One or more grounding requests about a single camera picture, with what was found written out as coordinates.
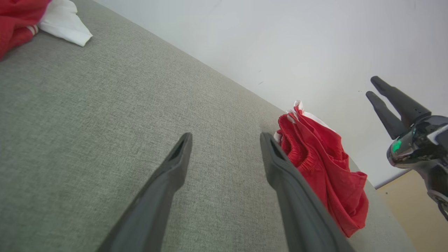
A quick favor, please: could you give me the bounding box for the white wall baseboard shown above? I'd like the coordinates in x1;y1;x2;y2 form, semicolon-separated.
374;168;413;190

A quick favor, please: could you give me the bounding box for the red and white garment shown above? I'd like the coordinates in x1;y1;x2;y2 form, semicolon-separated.
0;0;93;62

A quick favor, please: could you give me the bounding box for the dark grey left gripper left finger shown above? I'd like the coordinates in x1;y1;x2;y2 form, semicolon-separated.
97;132;194;252

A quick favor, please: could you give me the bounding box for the red garment with black lettering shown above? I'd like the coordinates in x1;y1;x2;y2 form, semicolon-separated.
274;100;370;238

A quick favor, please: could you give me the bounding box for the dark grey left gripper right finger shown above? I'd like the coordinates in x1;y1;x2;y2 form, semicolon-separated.
259;132;356;252

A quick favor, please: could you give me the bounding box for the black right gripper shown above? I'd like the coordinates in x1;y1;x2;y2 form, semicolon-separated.
365;75;448;170

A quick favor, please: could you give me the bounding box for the grey fabric sofa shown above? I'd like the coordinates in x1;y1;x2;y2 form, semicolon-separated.
0;0;417;252

